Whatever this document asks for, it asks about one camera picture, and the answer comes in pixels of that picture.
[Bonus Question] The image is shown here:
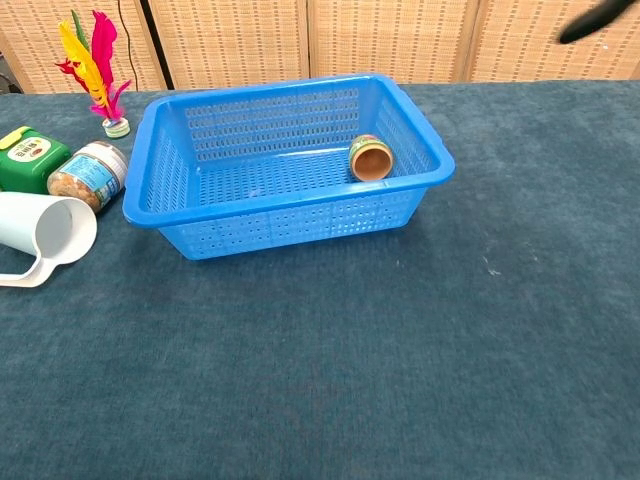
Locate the thin black hanging cable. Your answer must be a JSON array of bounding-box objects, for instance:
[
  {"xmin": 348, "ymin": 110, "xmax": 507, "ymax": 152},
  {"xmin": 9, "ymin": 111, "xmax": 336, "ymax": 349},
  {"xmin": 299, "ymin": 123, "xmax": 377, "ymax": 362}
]
[{"xmin": 117, "ymin": 0, "xmax": 133, "ymax": 84}]

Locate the dark teal table cloth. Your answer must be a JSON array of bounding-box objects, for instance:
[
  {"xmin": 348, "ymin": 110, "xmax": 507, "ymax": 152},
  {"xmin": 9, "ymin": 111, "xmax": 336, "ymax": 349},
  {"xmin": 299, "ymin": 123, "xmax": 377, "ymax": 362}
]
[{"xmin": 0, "ymin": 79, "xmax": 640, "ymax": 480}]

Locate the colourful feather shuttlecock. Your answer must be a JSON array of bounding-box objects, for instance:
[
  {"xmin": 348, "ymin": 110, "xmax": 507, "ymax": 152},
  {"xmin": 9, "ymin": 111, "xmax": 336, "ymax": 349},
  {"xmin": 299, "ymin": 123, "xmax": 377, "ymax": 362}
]
[{"xmin": 54, "ymin": 9, "xmax": 132, "ymax": 140}]

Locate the white plastic pitcher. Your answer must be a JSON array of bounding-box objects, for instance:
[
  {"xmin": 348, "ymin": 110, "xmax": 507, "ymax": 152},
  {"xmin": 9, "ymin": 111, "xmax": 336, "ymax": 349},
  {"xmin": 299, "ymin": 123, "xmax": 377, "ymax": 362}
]
[{"xmin": 0, "ymin": 191, "xmax": 99, "ymax": 289}]

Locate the bamboo folding screen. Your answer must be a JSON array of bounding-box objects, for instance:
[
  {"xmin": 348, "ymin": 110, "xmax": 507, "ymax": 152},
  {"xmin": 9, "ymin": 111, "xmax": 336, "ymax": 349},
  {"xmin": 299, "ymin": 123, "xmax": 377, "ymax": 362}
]
[{"xmin": 0, "ymin": 0, "xmax": 640, "ymax": 95}]

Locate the green box yellow lid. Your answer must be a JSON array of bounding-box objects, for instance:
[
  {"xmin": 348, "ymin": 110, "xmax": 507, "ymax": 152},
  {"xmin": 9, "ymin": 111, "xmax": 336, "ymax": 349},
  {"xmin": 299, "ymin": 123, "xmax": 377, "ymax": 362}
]
[{"xmin": 0, "ymin": 125, "xmax": 72, "ymax": 195}]

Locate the clear jar blue white label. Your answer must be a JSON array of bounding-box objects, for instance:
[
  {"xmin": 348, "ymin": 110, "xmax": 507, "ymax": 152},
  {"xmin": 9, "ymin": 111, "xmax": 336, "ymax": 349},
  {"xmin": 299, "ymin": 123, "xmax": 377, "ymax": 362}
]
[{"xmin": 46, "ymin": 140, "xmax": 129, "ymax": 215}]

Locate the blue perforated plastic basket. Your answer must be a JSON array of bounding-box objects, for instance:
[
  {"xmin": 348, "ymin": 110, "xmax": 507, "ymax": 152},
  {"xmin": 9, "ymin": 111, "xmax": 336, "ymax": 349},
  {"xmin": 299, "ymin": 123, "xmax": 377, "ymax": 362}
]
[{"xmin": 122, "ymin": 73, "xmax": 456, "ymax": 261}]

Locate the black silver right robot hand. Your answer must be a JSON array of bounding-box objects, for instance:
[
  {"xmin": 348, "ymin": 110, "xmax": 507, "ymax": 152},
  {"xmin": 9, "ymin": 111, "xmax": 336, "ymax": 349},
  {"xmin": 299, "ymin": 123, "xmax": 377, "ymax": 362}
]
[{"xmin": 558, "ymin": 0, "xmax": 636, "ymax": 45}]

